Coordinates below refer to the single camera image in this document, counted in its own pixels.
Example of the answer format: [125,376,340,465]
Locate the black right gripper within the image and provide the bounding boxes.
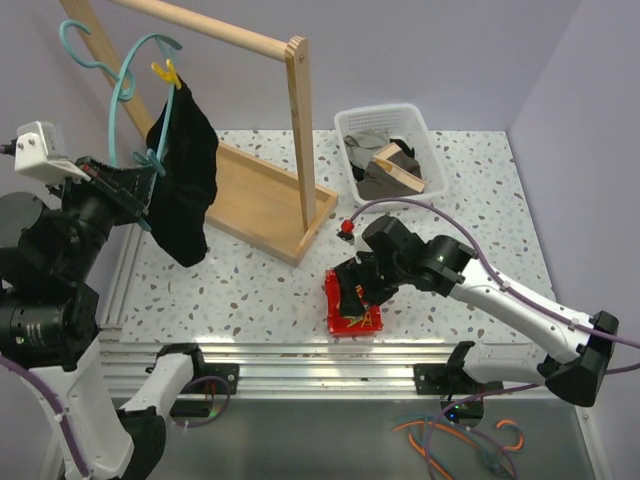
[335,249,409,316]

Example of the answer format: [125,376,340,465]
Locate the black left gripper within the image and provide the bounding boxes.
[45,151,155,276]

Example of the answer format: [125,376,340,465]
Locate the teal clothespin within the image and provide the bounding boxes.
[132,148,166,177]

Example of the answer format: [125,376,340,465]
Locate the black underwear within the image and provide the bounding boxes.
[148,82,219,267]

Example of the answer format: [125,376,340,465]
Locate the teal plastic clothes hanger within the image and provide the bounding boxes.
[59,19,184,234]

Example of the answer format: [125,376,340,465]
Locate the yellow clothespin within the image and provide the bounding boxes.
[151,58,182,90]

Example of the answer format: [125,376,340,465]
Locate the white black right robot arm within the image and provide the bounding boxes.
[327,216,619,407]

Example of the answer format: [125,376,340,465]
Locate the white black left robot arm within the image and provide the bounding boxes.
[1,157,239,479]

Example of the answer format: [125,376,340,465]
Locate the orange hanger on floor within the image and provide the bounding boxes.
[394,431,516,479]

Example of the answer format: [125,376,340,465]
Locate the teal hanger on floor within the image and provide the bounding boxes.
[391,414,526,479]

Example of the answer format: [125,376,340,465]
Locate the orange clothespin in tray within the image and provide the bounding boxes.
[356,312,373,328]

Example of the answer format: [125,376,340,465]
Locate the green clothespin in tray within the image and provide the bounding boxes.
[347,315,367,328]

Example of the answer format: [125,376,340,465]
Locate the red plastic tray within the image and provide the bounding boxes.
[324,270,383,337]

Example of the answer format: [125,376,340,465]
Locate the grey clothes in basket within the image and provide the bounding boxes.
[344,130,419,200]

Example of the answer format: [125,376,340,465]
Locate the wooden clothes rack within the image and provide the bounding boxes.
[58,0,339,268]

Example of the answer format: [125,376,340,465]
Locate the wooden block in basket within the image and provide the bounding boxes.
[373,143,427,193]

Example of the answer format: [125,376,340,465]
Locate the white plastic basket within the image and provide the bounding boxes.
[334,104,449,205]

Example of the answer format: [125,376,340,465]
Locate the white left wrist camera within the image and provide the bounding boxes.
[14,121,90,185]

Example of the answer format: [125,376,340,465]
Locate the aluminium mounting rail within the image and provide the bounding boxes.
[97,341,591,401]

